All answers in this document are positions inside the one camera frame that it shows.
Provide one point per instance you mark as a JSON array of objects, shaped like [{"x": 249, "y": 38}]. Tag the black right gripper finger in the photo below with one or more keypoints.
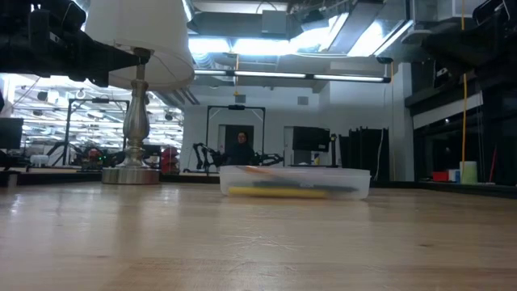
[{"x": 450, "y": 46}]

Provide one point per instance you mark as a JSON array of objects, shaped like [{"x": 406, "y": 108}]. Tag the thin red pole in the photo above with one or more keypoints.
[{"x": 493, "y": 167}]

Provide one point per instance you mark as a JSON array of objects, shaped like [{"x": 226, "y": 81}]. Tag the yellow highlighter with black print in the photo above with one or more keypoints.
[{"x": 278, "y": 192}]

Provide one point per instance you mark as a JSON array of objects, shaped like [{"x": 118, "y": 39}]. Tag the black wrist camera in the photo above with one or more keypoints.
[
  {"x": 72, "y": 16},
  {"x": 490, "y": 12}
]

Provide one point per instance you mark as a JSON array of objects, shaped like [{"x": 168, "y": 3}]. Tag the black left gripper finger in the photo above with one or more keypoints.
[{"x": 123, "y": 60}]

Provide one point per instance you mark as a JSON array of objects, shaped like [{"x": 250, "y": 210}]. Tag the black pen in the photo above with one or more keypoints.
[{"x": 307, "y": 186}]

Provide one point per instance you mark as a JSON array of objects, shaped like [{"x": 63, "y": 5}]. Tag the black gantry frame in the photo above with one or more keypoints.
[
  {"x": 236, "y": 107},
  {"x": 99, "y": 100}
]

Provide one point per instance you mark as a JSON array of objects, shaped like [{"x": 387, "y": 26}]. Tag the black background robot arm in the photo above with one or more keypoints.
[
  {"x": 270, "y": 158},
  {"x": 206, "y": 155}
]

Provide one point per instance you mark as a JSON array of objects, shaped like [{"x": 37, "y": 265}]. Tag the clear plastic supply box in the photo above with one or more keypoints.
[{"x": 355, "y": 178}]

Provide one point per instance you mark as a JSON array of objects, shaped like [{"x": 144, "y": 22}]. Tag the dome security camera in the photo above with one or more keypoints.
[{"x": 384, "y": 60}]

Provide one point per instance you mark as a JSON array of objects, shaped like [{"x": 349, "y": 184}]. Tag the black curtain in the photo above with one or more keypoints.
[{"x": 363, "y": 155}]

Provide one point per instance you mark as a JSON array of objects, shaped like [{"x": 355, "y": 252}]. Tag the long ceiling light bar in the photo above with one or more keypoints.
[{"x": 270, "y": 74}]

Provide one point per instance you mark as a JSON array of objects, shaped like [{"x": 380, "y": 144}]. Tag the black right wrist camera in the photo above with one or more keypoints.
[{"x": 490, "y": 12}]

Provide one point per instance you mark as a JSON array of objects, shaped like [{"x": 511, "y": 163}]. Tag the red chair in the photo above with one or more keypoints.
[{"x": 169, "y": 161}]

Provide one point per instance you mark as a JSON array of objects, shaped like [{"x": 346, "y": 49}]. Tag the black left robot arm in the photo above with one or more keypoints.
[{"x": 24, "y": 18}]

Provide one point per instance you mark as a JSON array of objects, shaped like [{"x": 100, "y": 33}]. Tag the orange pencil with red eraser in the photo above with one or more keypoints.
[{"x": 258, "y": 169}]

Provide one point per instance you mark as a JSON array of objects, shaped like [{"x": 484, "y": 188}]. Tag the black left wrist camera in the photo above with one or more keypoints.
[{"x": 72, "y": 16}]

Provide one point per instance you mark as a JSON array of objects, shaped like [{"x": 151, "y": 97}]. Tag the black aluminium table frame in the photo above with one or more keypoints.
[{"x": 464, "y": 189}]

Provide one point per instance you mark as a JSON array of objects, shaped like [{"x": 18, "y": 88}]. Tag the small red box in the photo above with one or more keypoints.
[{"x": 440, "y": 176}]

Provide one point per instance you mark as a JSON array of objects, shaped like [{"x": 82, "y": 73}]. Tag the black computer monitor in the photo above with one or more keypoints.
[{"x": 11, "y": 133}]

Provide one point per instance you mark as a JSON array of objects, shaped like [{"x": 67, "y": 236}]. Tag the white shade metal table lamp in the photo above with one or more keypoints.
[{"x": 137, "y": 121}]

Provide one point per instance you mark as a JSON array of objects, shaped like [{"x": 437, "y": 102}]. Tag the blue white box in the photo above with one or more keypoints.
[{"x": 454, "y": 175}]

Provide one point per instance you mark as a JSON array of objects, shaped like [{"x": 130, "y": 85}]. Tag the black wall screen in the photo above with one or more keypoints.
[{"x": 311, "y": 139}]

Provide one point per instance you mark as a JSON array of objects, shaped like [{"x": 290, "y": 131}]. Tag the person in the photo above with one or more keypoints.
[{"x": 241, "y": 153}]

